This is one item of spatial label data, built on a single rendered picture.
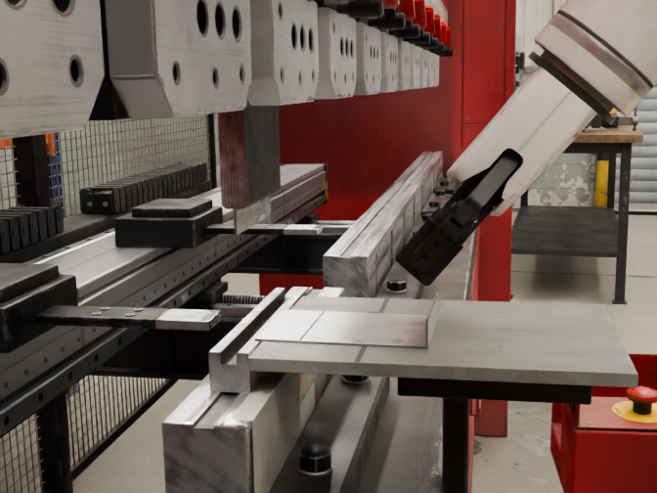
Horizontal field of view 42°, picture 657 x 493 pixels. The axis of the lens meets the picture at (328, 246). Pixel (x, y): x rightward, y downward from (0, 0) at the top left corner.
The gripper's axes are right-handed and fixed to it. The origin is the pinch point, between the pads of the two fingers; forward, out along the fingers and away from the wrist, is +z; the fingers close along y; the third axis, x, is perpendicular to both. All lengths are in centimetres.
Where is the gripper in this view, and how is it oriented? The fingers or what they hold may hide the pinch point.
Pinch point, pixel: (431, 246)
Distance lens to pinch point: 65.5
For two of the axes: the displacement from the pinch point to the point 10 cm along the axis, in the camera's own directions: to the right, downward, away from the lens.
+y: -2.3, 1.8, -9.6
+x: 7.6, 6.5, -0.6
